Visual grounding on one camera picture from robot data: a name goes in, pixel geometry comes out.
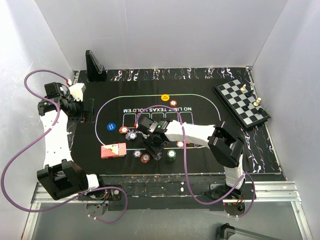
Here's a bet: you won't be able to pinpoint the blue poker chip stack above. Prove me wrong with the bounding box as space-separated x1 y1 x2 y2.
154 153 162 161

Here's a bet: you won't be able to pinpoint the red poker chip stack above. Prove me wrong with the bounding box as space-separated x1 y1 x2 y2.
140 153 151 164

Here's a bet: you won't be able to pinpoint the red chips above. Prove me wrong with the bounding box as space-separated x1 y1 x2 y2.
176 141 191 149
169 99 178 107
119 126 129 134

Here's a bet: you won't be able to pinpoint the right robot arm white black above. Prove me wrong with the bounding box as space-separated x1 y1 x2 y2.
135 117 245 199

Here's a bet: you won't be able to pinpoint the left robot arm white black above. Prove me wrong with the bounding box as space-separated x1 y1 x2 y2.
37 82 107 200

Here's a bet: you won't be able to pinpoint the green poker chip stack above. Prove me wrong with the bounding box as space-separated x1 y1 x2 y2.
167 149 176 162

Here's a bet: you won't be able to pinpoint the black card shoe holder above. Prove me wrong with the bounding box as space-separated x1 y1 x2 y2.
85 50 107 82

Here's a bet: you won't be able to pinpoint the blue round blind button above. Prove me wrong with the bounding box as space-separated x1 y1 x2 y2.
106 122 116 132

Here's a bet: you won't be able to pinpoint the black poker felt mat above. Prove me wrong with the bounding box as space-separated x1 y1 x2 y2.
71 79 247 175

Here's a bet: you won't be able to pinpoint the red playing card deck box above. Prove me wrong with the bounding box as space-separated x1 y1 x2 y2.
100 142 127 159

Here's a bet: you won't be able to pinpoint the yellow round blind button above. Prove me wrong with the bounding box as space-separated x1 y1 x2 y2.
160 94 170 102

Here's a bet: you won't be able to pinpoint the black silver chess board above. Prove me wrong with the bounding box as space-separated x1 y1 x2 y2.
213 79 271 130

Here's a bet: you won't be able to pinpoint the black chess pawn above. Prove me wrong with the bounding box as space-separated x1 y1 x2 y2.
243 104 249 111

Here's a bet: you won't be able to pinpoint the black chess piece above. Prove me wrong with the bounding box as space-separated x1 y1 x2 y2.
248 90 254 97

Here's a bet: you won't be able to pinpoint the black case bottom corner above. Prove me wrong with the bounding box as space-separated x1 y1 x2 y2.
215 223 276 240

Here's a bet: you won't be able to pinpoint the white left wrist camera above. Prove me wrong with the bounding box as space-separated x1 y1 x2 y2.
68 83 86 102

